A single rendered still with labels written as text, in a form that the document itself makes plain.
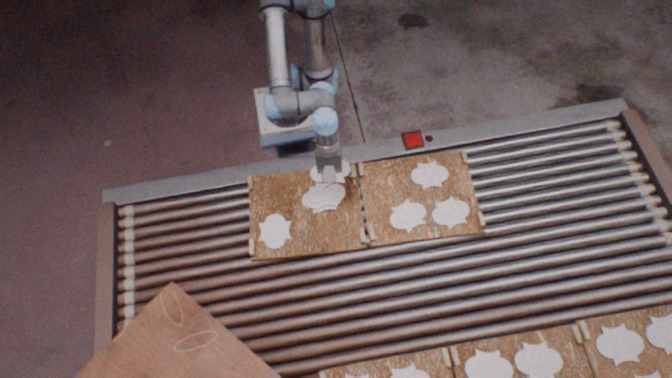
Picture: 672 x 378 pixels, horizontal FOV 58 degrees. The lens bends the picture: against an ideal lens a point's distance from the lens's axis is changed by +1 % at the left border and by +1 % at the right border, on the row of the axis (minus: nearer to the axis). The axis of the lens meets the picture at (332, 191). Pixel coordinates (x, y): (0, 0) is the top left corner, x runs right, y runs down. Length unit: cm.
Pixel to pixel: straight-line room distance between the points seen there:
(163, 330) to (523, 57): 281
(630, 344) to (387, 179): 96
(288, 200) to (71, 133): 201
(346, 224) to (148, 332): 75
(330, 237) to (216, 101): 184
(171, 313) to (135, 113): 207
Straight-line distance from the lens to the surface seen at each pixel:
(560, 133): 250
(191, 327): 199
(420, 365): 199
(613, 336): 214
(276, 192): 225
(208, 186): 235
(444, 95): 372
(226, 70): 394
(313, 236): 215
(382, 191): 223
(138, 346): 202
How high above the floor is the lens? 286
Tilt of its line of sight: 60 degrees down
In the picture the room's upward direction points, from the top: 6 degrees counter-clockwise
